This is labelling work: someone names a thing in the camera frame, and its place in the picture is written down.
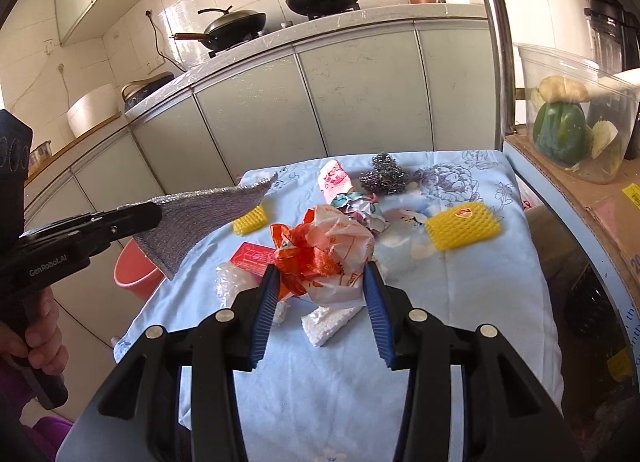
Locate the cabbage piece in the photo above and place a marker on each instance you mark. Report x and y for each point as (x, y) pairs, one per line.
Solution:
(602, 139)

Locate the small yellow sponge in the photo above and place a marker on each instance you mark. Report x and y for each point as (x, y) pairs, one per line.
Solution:
(251, 220)

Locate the grey scouring cloth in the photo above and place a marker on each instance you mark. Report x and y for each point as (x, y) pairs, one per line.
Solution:
(200, 222)

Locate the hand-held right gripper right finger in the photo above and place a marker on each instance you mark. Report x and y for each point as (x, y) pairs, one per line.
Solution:
(377, 322)

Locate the clear plastic wrap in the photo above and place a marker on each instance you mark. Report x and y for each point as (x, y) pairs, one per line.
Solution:
(235, 284)

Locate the blue floral tablecloth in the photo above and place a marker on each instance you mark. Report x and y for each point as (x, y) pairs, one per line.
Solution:
(475, 292)

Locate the green bell pepper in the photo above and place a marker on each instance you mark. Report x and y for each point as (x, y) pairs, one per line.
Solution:
(560, 134)

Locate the red packet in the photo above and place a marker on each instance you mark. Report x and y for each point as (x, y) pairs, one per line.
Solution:
(252, 258)

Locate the purple clothing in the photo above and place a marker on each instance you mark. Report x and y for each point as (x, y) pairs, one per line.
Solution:
(45, 437)

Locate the potato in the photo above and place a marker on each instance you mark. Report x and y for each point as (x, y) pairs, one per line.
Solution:
(562, 89)

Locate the pink bucket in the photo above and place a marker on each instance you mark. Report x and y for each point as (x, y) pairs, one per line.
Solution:
(135, 272)

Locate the white basin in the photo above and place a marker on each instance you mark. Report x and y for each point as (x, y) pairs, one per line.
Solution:
(92, 112)

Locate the red white printed bag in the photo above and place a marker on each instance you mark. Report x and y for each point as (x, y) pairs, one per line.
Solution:
(336, 181)

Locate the cardboard box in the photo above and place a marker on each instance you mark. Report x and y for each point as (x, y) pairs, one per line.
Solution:
(590, 207)

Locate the kitchen counter cabinets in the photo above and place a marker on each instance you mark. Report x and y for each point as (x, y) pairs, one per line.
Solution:
(350, 92)

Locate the lidded wok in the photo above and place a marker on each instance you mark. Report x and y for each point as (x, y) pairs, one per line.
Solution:
(235, 24)

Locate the clear plastic container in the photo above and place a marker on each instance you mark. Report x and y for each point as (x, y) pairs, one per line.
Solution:
(607, 92)

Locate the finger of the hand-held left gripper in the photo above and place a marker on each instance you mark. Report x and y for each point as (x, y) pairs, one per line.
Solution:
(95, 239)
(140, 219)

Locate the crumpled colourful wrapper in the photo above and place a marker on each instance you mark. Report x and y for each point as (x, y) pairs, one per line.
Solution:
(362, 212)

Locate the wooden board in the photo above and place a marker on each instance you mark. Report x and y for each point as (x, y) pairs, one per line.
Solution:
(75, 142)

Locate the black blender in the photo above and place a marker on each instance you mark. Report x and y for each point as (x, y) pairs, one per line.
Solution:
(607, 32)

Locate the orange white plastic bag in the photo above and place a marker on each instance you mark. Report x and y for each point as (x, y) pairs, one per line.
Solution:
(330, 252)

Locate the steel bowl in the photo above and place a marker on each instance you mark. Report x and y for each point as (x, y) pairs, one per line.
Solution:
(40, 157)

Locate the person's left hand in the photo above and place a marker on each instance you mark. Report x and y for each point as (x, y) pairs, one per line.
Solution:
(47, 342)

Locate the steel wool scourer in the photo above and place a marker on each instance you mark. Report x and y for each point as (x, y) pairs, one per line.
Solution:
(386, 174)

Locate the metal pole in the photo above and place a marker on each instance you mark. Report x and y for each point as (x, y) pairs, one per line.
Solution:
(500, 52)

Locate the white foam piece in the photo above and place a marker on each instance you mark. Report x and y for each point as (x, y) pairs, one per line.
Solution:
(325, 324)

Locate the large yellow sponge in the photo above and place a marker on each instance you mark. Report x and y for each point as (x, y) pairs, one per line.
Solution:
(462, 227)

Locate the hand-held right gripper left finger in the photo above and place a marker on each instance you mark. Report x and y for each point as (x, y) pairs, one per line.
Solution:
(262, 322)

